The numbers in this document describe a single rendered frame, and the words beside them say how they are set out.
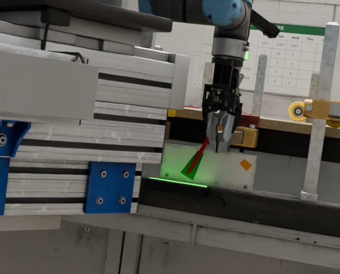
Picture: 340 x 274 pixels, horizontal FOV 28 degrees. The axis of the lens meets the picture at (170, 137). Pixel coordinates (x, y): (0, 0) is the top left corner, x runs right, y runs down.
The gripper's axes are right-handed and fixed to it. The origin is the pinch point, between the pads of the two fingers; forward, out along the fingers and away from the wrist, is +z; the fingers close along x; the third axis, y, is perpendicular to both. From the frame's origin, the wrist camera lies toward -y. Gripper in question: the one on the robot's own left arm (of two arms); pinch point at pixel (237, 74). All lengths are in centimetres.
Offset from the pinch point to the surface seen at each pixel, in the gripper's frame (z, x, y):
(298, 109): 6, -86, -44
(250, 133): 14.9, -3.5, -6.4
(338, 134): 12.3, -11.3, -33.5
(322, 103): 4.4, 2.6, -23.0
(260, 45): -78, -712, -168
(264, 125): 12.6, -18.6, -13.7
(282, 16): -118, -704, -191
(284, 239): 42.1, -1.4, -19.2
